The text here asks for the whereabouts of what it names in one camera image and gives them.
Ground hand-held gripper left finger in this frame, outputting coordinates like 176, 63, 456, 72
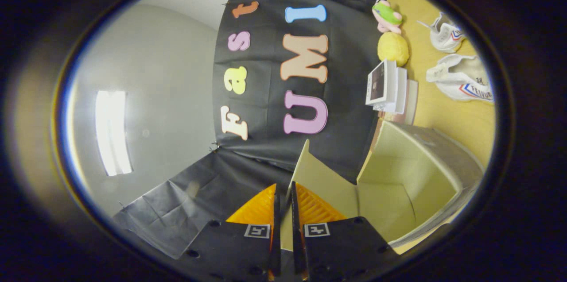
176, 183, 283, 282

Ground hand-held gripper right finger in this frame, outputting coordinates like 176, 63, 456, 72
291, 181, 398, 282

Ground grey fabric storage box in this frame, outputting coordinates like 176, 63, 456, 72
280, 139, 485, 251

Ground white canvas shoe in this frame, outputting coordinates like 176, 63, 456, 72
426, 54, 494, 104
416, 12, 466, 54

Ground black backdrop cloth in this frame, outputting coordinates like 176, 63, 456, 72
111, 0, 392, 260

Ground thick tan cover book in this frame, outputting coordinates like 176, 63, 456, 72
381, 79, 419, 125

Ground white paperback book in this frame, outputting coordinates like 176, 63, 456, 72
374, 67, 407, 114

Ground ceiling light panel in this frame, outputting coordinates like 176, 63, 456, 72
95, 91, 132, 176

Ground yellow plush toy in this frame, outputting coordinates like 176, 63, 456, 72
377, 32, 410, 67

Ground pink plush toy green shorts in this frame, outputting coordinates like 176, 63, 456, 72
371, 0, 404, 35

